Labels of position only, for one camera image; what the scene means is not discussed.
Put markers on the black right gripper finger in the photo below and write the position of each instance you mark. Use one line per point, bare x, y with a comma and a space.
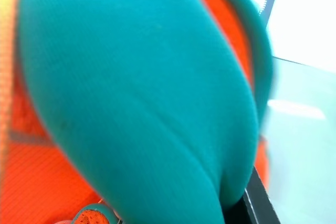
258, 203

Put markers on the orange and teal backpack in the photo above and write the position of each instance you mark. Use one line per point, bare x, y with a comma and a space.
136, 82

